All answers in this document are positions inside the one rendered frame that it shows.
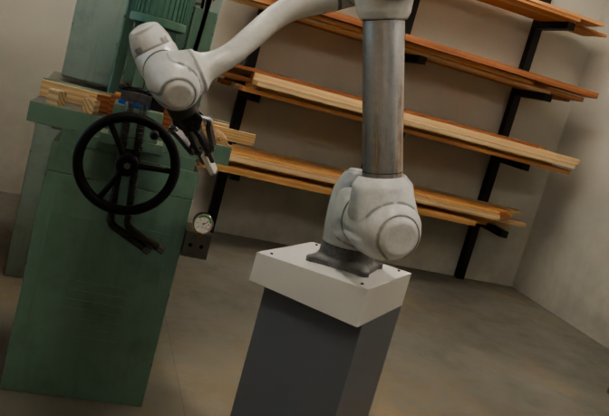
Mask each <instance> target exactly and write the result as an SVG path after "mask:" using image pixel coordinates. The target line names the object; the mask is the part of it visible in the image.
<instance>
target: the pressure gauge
mask: <svg viewBox="0 0 609 416"><path fill-rule="evenodd" d="M209 221H210V222H209ZM203 223H206V224H204V225H203ZM213 226H214V221H213V219H212V217H211V216H210V215H209V214H208V213H206V212H200V213H198V214H197V215H196V216H195V217H194V218H193V228H194V229H195V230H196V231H197V232H198V233H197V237H201V236H202V234H207V233H208V232H209V231H211V229H212V228H213Z"/></svg>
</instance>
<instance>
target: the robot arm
mask: <svg viewBox="0 0 609 416"><path fill-rule="evenodd" d="M413 1H414V0H278V1H276V2H275V3H273V4H272V5H270V6H269V7H268V8H267V9H266V10H264V11H263V12H262V13H261V14H260V15H258V16H257V17H256V18H255V19H254V20H253V21H252V22H251V23H249V24H248V25H247V26H246V27H245V28H244V29H243V30H241V31H240V32H239V33H238V34H237V35H236V36H235V37H233V38H232V39H231V40H230V41H229V42H227V43H226V44H224V45H222V46H220V47H218V48H217V49H215V50H212V51H209V52H205V53H199V52H196V51H194V50H192V49H188V50H180V51H179V49H178V47H177V46H176V44H175V43H174V42H173V41H172V39H171V37H170V35H169V34H168V33H167V31H166V30H165V29H164V28H163V27H162V26H161V25H160V24H159V23H157V22H148V23H144V24H140V25H138V26H137V27H135V28H134V29H133V30H132V31H131V32H130V34H129V42H130V50H131V54H132V56H133V58H134V61H135V63H136V65H137V68H138V70H139V71H140V74H141V76H142V77H143V79H144V81H145V83H146V86H147V88H148V90H149V92H150V94H151V96H152V97H153V98H154V99H155V100H156V101H157V102H158V103H159V104H160V105H161V106H162V107H163V108H166V109H167V111H168V113H169V116H170V118H171V119H172V124H170V126H169V128H168V132H169V133H170V134H172V135H173V136H174V137H175V138H176V139H177V140H178V141H179V143H180V144H181V145H182V147H183V148H184V149H185V150H186V151H187V153H188V154H189V155H190V156H193V155H197V156H198V158H199V160H200V162H201V164H202V165H205V166H206V168H207V170H208V173H209V175H210V176H214V175H216V173H217V170H218V167H217V165H216V163H215V160H216V158H215V156H214V154H213V152H212V151H214V150H215V148H216V146H217V144H216V139H215V134H214V130H213V124H212V122H213V119H214V118H213V116H209V117H206V116H203V114H202V112H200V111H199V110H198V106H197V104H196V102H197V100H198V98H199V96H200V95H202V94H203V93H204V92H206V91H208V88H209V85H210V84H211V83H212V81H213V80H214V79H215V78H217V77H218V76H219V75H221V74H222V73H225V72H226V71H228V70H230V69H231V68H233V67H234V66H236V65H237V64H239V63H241V62H242V61H243V60H244V59H246V58H247V57H248V56H249V55H250V54H251V53H252V52H253V51H254V50H256V49H257V48H258V47H259V46H260V45H262V44H263V43H264V42H265V41H266V40H268V39H269V38H270V37H271V36H272V35H274V34H275V33H276V32H277V31H279V30H280V29H281V28H283V27H284V26H286V25H287V24H290V23H292V22H293V21H296V20H298V19H301V18H305V17H308V16H313V15H320V14H325V13H331V12H335V11H338V10H342V9H344V8H348V7H352V6H355V7H356V13H357V15H358V16H359V18H360V20H362V169H357V168H349V169H348V170H346V171H345V172H344V173H343V174H342V175H341V176H340V178H339V179H338V180H337V181H336V183H335V185H334V187H333V191H332V194H331V197H330V200H329V205H328V209H327V212H326V217H325V222H324V235H323V240H322V243H321V245H320V249H319V250H318V251H316V252H315V253H313V254H308V255H306V259H305V260H307V261H309V262H313V263H317V264H321V265H324V266H329V267H332V268H336V269H339V270H342V271H345V272H348V273H352V274H355V275H357V276H361V277H369V274H371V273H373V272H374V271H376V270H378V269H382V266H383V263H381V262H378V261H376V260H379V261H391V260H397V259H403V258H405V257H406V256H408V255H410V254H411V253H412V252H413V251H414V250H415V248H416V247H417V245H418V244H419V242H420V239H421V219H420V217H419V215H418V210H417V206H416V201H415V197H414V190H413V184H412V183H411V181H410V180H409V179H408V177H407V176H406V175H404V174H403V112H404V48H405V20H407V19H408V18H409V16H410V14H411V9H412V5H413ZM202 121H204V125H205V126H206V132H207V136H208V138H207V137H206V135H205V133H204V131H203V130H202V126H201V123H202ZM182 131H183V132H184V133H183V132H182ZM200 145H201V146H200ZM201 147H202V148H201ZM374 259H376V260H374Z"/></svg>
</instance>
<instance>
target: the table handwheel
mask: <svg viewBox="0 0 609 416"><path fill-rule="evenodd" d="M119 122H134V123H138V124H140V125H143V126H145V127H148V128H149V129H151V130H153V131H157V132H158V133H159V136H160V138H161V139H162V140H163V142H164V143H165V145H166V147H167V149H168V152H169V157H170V168H164V167H158V166H152V165H147V164H142V163H139V161H138V159H137V157H136V156H135V155H134V154H133V152H134V151H133V150H130V149H126V151H125V149H124V148H123V145H122V143H121V139H120V137H119V134H118V132H117V130H116V128H115V125H114V123H119ZM107 126H109V129H110V131H111V135H112V137H113V138H114V141H115V143H116V146H117V149H118V151H119V153H120V156H119V157H118V158H117V161H116V170H117V172H116V173H115V174H114V176H113V177H112V178H111V180H110V181H109V182H108V183H107V185H106V186H105V187H104V188H103V189H102V190H101V192H100V193H99V194H96V193H95V192H94V191H93V189H92V188H91V187H90V185H89V183H88V181H87V179H86V178H85V175H84V171H83V155H84V152H85V149H86V147H87V145H88V143H89V141H90V140H91V139H92V137H93V136H94V135H95V134H96V133H97V132H98V131H100V130H102V129H103V128H105V127H107ZM138 169H143V170H149V171H157V172H161V173H167V174H169V177H168V180H167V182H166V184H165V185H164V187H163V188H162V190H161V191H160V192H159V193H158V194H157V195H156V196H155V197H153V198H151V199H149V200H148V201H145V202H143V203H140V204H137V205H130V206H123V205H118V204H114V203H111V202H109V201H107V200H105V199H103V197H104V196H105V195H106V194H107V192H108V191H109V190H110V189H111V187H112V186H113V185H114V184H115V183H116V182H117V181H118V179H119V178H120V177H121V176H126V177H129V176H132V175H133V174H135V173H136V172H137V170H138ZM72 172H73V175H74V179H75V181H76V184H77V186H78V188H79V189H80V191H81V192H82V194H83V195H84V196H85V197H86V198H87V199H88V200H89V201H90V202H91V203H92V204H93V205H94V206H96V207H97V208H100V209H102V210H104V211H107V212H109V213H112V214H116V215H123V216H131V215H138V214H142V213H145V212H148V211H150V210H152V209H154V208H156V207H157V206H159V205H160V204H161V203H162V202H164V201H165V200H166V199H167V198H168V197H169V195H170V194H171V192H172V191H173V189H174V188H175V187H176V184H177V182H178V179H179V173H180V155H179V149H178V146H177V144H176V142H175V141H174V139H173V137H172V136H171V134H170V133H169V132H168V131H167V129H166V128H165V127H164V126H162V125H161V124H160V123H159V122H157V121H155V120H153V119H152V118H151V117H148V116H146V115H143V114H140V113H136V112H128V111H123V112H115V113H112V114H108V115H106V116H103V117H101V118H100V119H98V120H96V121H94V122H93V123H92V124H91V125H89V126H88V127H87V128H86V129H85V130H84V132H83V133H82V135H81V136H80V138H79V139H78V140H77V142H76V145H75V147H74V151H73V155H72Z"/></svg>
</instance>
